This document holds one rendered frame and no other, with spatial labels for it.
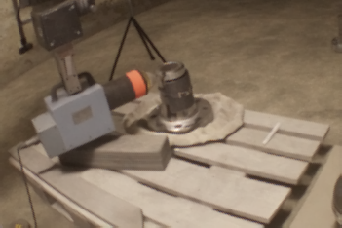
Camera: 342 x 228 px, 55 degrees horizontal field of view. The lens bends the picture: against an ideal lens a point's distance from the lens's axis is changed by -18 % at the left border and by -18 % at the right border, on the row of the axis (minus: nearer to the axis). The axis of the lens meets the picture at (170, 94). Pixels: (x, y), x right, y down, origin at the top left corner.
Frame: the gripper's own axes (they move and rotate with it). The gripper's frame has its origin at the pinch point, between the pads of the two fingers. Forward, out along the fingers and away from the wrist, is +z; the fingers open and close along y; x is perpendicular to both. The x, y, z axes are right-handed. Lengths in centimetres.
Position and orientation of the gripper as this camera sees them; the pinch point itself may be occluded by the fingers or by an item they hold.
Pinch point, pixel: (69, 80)
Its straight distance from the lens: 131.6
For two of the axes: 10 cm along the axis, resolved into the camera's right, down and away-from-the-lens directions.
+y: 5.1, 2.6, -8.2
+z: 2.0, 8.9, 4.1
